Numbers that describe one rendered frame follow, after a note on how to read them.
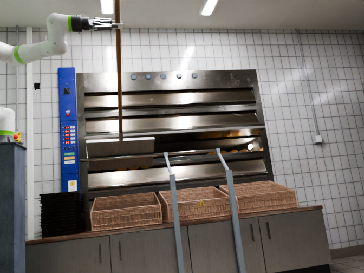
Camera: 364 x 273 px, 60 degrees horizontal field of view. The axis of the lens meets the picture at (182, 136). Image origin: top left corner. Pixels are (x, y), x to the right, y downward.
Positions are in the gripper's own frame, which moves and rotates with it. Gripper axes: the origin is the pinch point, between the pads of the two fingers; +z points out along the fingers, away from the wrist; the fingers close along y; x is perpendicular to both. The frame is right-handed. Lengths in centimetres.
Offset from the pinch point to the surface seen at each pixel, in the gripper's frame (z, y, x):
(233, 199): 86, 54, -120
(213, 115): 99, -55, -126
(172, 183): 38, 39, -112
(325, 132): 227, -31, -137
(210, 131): 89, -29, -125
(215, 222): 71, 64, -134
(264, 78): 163, -87, -103
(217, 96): 105, -71, -113
